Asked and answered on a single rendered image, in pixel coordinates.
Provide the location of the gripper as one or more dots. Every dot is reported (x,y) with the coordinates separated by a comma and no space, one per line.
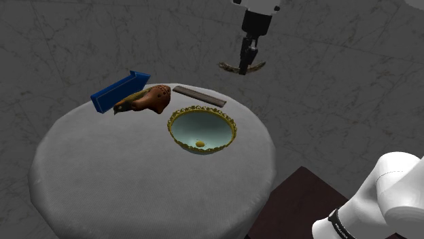
(255,23)

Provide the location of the brown bird-shaped ocarina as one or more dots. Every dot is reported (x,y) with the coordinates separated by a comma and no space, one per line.
(149,98)

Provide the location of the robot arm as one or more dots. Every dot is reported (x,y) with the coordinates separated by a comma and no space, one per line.
(381,198)

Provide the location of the blue arrow-shaped block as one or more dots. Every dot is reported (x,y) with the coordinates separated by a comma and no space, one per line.
(116,91)

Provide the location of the round white-clothed table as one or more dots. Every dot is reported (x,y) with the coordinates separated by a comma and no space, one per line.
(132,178)

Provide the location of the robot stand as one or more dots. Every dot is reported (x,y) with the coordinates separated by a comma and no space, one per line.
(298,205)

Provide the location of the brown flat ridged bar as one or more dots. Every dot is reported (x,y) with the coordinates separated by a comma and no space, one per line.
(198,96)

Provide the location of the brown curved horn-shaped piece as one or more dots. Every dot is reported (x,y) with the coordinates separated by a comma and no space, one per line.
(228,68)

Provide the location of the gold-rimmed pale blue bowl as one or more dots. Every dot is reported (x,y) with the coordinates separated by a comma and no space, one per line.
(202,129)

